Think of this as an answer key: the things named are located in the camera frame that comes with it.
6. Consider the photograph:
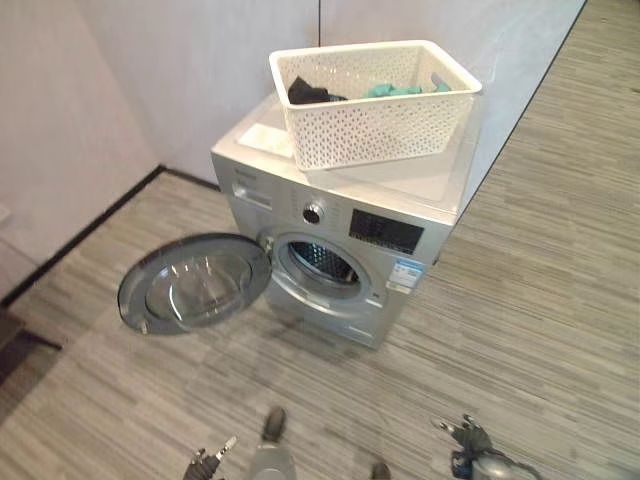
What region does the silver front-load washing machine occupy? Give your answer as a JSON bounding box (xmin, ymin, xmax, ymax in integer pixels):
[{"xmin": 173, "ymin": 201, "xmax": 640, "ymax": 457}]
[{"xmin": 209, "ymin": 93, "xmax": 467, "ymax": 351}]

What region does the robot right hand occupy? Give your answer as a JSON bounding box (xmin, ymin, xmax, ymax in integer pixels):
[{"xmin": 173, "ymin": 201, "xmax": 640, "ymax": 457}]
[{"xmin": 430, "ymin": 413, "xmax": 494, "ymax": 454}]

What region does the teal garment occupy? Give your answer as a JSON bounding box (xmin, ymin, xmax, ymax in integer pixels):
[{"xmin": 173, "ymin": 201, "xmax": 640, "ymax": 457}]
[{"xmin": 364, "ymin": 82, "xmax": 424, "ymax": 100}]

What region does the blue white energy label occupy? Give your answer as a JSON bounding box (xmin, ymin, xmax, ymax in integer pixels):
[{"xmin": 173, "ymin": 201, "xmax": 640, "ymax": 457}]
[{"xmin": 386, "ymin": 256, "xmax": 427, "ymax": 294}]

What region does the black garment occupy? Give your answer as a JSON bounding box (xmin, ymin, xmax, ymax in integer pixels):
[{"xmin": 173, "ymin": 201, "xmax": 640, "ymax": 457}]
[{"xmin": 286, "ymin": 75, "xmax": 350, "ymax": 107}]

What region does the dark robot left foot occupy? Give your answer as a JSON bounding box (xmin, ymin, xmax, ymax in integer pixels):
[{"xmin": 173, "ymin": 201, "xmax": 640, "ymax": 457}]
[{"xmin": 262, "ymin": 406, "xmax": 288, "ymax": 444}]

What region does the black baseboard strip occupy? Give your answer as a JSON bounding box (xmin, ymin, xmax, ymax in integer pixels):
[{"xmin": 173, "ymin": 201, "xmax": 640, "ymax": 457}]
[{"xmin": 0, "ymin": 164, "xmax": 224, "ymax": 307}]

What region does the white perforated laundry basket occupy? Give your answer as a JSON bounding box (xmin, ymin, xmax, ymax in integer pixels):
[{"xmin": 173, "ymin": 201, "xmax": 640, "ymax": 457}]
[{"xmin": 268, "ymin": 39, "xmax": 484, "ymax": 173}]

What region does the round glass washer door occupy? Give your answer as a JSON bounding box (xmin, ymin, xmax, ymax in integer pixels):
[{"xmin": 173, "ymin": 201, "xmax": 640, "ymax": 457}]
[{"xmin": 116, "ymin": 231, "xmax": 274, "ymax": 338}]

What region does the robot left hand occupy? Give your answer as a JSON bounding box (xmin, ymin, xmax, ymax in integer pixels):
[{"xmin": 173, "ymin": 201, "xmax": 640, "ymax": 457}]
[{"xmin": 183, "ymin": 435, "xmax": 239, "ymax": 480}]

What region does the silver washer control dial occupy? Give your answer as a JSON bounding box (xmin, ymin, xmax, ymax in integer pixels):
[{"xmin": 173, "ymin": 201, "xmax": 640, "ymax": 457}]
[{"xmin": 300, "ymin": 197, "xmax": 329, "ymax": 225}]

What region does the black washer display panel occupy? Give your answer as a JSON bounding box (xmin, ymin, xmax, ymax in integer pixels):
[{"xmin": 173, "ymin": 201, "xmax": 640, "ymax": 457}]
[{"xmin": 348, "ymin": 208, "xmax": 426, "ymax": 256}]

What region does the silver detergent drawer front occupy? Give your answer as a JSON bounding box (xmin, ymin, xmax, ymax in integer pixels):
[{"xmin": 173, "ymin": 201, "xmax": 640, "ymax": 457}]
[{"xmin": 230, "ymin": 180, "xmax": 277, "ymax": 209}]

